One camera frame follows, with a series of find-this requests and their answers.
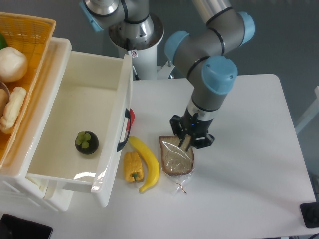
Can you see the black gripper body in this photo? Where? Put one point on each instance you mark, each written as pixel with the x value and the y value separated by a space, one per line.
pixel 196 128

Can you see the yellow banana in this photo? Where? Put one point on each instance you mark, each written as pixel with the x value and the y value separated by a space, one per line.
pixel 151 161

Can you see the long white bread roll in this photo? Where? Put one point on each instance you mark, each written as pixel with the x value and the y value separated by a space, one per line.
pixel 12 109

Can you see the black device at right edge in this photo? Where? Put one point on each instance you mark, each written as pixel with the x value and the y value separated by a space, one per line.
pixel 310 214

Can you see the dark purple mangosteen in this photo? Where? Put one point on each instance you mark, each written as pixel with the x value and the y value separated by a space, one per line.
pixel 86 142

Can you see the yellow bell pepper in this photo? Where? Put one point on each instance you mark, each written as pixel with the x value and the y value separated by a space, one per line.
pixel 133 169

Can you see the orange wicker basket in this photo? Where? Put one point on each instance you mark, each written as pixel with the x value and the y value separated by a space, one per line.
pixel 31 36

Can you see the white frame at right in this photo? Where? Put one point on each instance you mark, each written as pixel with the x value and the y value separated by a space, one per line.
pixel 309 113

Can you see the wrapped bread slice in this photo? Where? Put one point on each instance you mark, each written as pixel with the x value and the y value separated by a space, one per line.
pixel 177 165

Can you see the brown bread in basket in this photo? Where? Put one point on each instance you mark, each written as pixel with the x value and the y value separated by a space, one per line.
pixel 4 98

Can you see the round white bun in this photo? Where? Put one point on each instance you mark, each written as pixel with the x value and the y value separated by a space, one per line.
pixel 13 65

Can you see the black tablet device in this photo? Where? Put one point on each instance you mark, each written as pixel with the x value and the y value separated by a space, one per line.
pixel 12 227

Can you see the white drawer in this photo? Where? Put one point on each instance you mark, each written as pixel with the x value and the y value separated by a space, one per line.
pixel 94 95

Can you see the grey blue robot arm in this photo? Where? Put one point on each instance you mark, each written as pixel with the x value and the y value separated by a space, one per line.
pixel 199 58

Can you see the green vegetable in basket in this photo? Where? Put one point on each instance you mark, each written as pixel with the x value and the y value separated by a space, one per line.
pixel 3 42

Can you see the white drawer cabinet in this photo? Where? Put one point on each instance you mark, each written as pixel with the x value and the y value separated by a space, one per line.
pixel 16 185

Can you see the red bell pepper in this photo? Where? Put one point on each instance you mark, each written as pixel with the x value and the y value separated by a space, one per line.
pixel 131 121

